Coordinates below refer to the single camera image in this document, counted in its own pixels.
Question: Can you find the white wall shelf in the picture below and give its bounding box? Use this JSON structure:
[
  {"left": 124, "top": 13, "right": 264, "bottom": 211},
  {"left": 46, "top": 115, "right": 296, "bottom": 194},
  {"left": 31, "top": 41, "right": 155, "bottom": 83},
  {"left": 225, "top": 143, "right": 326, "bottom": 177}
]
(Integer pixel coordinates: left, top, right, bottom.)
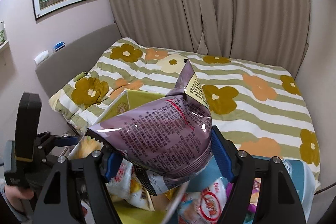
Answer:
[{"left": 0, "top": 40, "right": 11, "bottom": 56}]

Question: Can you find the floral striped blanket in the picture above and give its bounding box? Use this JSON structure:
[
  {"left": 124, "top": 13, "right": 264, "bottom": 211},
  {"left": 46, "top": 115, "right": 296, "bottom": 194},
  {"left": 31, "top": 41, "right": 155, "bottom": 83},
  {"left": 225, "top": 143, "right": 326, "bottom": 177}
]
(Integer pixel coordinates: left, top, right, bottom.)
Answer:
[{"left": 49, "top": 37, "right": 321, "bottom": 189}]

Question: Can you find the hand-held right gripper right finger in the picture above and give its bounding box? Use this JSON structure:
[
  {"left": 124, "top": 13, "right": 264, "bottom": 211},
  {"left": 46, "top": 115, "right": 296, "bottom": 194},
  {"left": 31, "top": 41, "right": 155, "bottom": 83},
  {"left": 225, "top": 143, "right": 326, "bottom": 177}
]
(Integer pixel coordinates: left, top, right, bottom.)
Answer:
[{"left": 210, "top": 126, "right": 307, "bottom": 224}]

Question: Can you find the white packet with black text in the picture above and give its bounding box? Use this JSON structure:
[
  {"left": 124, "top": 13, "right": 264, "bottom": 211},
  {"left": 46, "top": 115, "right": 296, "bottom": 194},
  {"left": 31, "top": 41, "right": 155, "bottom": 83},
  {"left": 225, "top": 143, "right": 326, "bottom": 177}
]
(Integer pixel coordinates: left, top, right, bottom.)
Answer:
[{"left": 146, "top": 170, "right": 190, "bottom": 197}]

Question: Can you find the orange and white snack packet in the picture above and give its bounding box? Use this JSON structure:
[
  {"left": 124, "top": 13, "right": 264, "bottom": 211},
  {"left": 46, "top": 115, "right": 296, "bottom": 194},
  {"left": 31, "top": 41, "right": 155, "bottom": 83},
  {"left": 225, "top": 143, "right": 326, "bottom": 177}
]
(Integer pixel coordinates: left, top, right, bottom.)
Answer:
[{"left": 76, "top": 135, "right": 105, "bottom": 159}]

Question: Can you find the white tissue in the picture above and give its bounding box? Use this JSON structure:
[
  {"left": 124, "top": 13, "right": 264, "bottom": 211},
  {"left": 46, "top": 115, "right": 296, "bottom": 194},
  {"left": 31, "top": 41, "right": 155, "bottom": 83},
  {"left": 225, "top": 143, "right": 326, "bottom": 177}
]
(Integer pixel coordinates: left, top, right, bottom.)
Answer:
[{"left": 34, "top": 50, "right": 50, "bottom": 65}]

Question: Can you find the blue patterned cloth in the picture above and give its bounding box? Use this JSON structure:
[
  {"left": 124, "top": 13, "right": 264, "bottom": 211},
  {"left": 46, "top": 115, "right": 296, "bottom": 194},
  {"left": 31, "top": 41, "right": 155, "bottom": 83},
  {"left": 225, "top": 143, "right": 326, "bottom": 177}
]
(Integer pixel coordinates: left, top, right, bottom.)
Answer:
[{"left": 209, "top": 157, "right": 317, "bottom": 224}]

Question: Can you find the yellow chip packet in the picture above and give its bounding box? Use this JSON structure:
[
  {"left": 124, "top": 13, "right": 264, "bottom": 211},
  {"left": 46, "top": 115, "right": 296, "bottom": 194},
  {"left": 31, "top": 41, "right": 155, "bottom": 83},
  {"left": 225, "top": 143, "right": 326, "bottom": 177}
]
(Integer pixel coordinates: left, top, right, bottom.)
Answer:
[{"left": 126, "top": 177, "right": 156, "bottom": 212}]

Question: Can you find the beige curtain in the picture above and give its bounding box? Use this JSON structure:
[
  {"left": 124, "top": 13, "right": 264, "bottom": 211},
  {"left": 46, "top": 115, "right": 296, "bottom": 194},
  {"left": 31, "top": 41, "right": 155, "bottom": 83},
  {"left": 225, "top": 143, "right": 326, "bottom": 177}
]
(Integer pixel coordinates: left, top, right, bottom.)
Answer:
[{"left": 101, "top": 0, "right": 311, "bottom": 78}]

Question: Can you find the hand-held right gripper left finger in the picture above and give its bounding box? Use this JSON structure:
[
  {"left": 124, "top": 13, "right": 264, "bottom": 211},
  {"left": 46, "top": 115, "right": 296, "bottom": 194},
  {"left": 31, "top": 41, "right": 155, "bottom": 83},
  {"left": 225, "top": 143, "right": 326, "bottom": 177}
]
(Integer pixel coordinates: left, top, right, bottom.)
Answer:
[{"left": 31, "top": 150, "right": 124, "bottom": 224}]

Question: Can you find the grey bed headboard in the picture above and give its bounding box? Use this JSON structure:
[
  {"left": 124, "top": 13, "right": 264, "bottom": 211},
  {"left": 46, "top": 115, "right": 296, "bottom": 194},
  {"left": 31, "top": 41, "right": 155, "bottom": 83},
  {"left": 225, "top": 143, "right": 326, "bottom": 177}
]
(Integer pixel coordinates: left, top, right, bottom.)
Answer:
[{"left": 35, "top": 23, "right": 123, "bottom": 99}]

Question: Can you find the purple chip bag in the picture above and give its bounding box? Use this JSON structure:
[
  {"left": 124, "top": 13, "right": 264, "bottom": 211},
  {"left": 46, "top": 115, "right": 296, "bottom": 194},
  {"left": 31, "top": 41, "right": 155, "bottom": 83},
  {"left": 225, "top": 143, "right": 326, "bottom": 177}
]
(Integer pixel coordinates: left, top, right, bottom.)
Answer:
[{"left": 247, "top": 176, "right": 263, "bottom": 214}]

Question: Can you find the green cardboard box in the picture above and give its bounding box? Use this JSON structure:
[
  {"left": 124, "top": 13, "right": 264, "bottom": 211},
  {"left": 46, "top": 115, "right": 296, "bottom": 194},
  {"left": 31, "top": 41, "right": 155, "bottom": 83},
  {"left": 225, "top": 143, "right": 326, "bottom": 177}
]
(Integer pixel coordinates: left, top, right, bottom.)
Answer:
[{"left": 69, "top": 90, "right": 190, "bottom": 224}]

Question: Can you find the blue and white small object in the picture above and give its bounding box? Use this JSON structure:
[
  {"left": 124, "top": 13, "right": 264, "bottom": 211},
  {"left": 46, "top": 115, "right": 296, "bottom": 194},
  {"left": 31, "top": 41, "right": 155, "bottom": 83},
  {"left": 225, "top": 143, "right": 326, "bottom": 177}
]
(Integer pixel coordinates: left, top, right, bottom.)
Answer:
[{"left": 53, "top": 41, "right": 66, "bottom": 53}]

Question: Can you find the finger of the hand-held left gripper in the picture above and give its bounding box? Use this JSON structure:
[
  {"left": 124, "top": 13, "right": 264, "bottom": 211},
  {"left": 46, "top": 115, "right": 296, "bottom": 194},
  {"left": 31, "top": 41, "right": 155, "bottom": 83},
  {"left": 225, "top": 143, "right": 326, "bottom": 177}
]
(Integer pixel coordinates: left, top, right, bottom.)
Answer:
[{"left": 54, "top": 135, "right": 80, "bottom": 148}]

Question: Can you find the mauve snack bag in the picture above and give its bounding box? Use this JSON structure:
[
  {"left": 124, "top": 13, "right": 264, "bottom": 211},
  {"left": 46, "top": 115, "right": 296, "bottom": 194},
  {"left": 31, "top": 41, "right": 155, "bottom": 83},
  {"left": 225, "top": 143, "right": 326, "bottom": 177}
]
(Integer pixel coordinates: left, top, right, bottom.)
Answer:
[{"left": 87, "top": 59, "right": 213, "bottom": 197}]

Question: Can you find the red and white snack packet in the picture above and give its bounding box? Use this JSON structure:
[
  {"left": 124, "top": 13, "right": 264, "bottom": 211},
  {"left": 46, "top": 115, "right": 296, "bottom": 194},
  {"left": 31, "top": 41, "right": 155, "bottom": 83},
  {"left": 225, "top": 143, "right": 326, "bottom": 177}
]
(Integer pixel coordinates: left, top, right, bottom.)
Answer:
[{"left": 178, "top": 179, "right": 229, "bottom": 224}]

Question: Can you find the person's left hand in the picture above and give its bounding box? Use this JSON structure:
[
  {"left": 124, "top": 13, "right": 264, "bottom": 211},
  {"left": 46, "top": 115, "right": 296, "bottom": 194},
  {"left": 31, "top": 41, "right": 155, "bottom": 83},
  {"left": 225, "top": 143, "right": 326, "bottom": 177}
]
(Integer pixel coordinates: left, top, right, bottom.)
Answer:
[{"left": 5, "top": 185, "right": 35, "bottom": 205}]

